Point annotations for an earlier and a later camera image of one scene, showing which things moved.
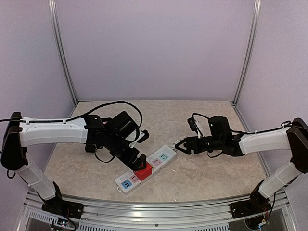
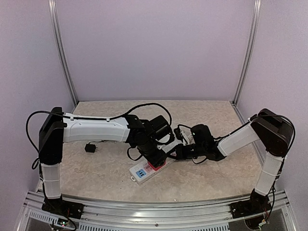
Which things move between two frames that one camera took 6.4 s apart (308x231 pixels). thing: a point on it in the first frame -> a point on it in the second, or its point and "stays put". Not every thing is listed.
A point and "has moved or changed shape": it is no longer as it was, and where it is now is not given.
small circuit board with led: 63,222 stays put
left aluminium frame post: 52,7 stays put
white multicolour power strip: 125,183 has moved or changed shape
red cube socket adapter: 143,173 -> 158,168
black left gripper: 128,160 -> 158,160
